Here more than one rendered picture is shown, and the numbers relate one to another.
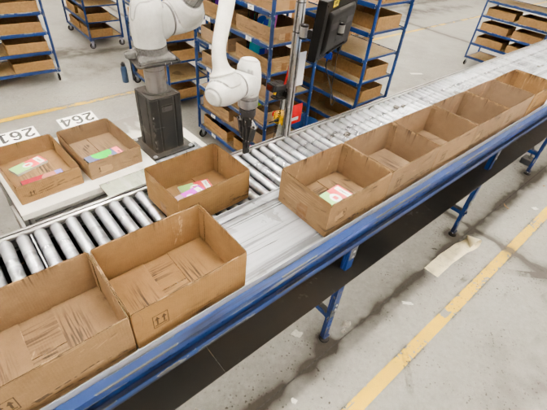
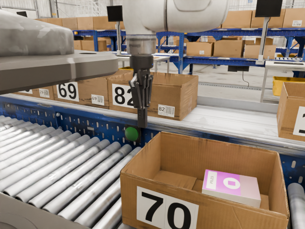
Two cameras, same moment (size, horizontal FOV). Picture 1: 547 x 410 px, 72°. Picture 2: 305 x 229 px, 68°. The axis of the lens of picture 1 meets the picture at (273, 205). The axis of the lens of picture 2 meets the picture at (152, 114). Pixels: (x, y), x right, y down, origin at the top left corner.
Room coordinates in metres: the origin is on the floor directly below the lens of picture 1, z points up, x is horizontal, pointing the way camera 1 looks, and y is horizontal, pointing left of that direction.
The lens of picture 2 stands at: (1.75, 0.85, 1.26)
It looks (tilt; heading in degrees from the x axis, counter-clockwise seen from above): 19 degrees down; 250
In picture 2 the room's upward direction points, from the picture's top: straight up
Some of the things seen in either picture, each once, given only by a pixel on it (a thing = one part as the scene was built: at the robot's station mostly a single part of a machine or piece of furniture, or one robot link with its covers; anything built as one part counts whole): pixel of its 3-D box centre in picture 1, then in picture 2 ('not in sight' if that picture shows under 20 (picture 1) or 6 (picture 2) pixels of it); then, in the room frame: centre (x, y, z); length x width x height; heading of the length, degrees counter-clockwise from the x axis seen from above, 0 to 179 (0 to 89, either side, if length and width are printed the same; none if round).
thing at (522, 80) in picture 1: (518, 92); not in sight; (2.71, -1.67, 0.96); 0.39 x 0.29 x 0.17; 135
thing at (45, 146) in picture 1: (37, 166); not in sight; (1.45, 1.18, 0.80); 0.38 x 0.28 x 0.10; 48
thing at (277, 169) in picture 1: (280, 172); (84, 170); (1.74, -0.02, 0.72); 0.52 x 0.05 x 0.05; 44
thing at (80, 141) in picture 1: (99, 146); not in sight; (1.68, 0.96, 0.80); 0.38 x 0.28 x 0.10; 49
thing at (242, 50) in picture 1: (267, 54); not in sight; (2.85, 0.17, 0.99); 0.40 x 0.30 x 0.10; 41
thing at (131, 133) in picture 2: not in sight; (131, 134); (1.50, -0.12, 0.81); 0.07 x 0.01 x 0.07; 134
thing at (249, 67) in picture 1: (247, 76); (145, 6); (1.52, 0.17, 1.33); 0.13 x 0.11 x 0.16; 151
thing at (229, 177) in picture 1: (198, 183); (203, 186); (1.42, 0.37, 0.83); 0.39 x 0.29 x 0.17; 136
